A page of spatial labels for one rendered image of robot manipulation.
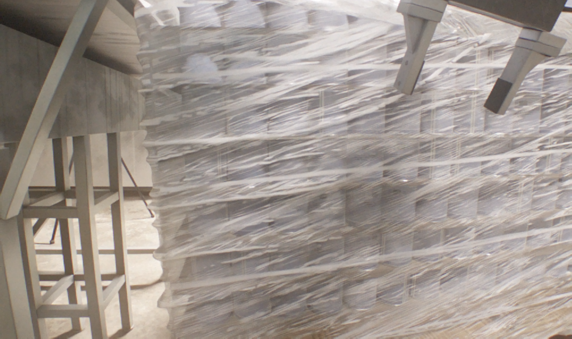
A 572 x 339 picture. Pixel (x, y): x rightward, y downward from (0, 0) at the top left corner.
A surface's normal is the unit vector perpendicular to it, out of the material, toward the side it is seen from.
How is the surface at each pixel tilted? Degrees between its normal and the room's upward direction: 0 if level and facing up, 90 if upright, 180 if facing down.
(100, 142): 90
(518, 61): 83
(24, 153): 90
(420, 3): 113
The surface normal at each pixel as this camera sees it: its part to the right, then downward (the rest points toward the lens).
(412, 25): 0.06, 0.51
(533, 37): -0.98, -0.14
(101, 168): 0.15, 0.13
